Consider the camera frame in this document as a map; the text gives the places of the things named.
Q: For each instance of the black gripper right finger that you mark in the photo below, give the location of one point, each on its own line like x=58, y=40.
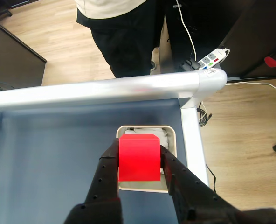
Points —
x=194, y=200

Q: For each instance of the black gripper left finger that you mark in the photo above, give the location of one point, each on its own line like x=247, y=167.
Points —
x=103, y=186

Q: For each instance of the red cube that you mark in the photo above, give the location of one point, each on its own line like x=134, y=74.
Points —
x=139, y=158

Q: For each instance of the beige box with rounded corners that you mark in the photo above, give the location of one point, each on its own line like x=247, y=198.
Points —
x=173, y=144

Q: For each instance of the dark grey table mat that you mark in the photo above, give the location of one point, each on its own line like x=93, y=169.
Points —
x=47, y=151

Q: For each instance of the black power adapter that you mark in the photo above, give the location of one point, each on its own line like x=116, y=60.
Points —
x=189, y=64

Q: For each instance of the white power strip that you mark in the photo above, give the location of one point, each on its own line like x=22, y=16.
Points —
x=210, y=58

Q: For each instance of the person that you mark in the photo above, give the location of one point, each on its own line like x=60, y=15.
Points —
x=128, y=35

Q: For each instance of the red key tag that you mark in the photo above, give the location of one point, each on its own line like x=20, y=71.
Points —
x=271, y=61

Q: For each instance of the dark brown furniture panel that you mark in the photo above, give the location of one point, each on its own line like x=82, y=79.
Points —
x=7, y=58

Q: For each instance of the dark cabinet with lock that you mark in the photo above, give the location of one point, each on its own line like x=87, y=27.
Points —
x=257, y=28

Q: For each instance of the black chair base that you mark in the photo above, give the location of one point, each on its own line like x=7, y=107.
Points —
x=0, y=9

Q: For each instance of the silver table frame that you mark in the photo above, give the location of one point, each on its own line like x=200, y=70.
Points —
x=105, y=91

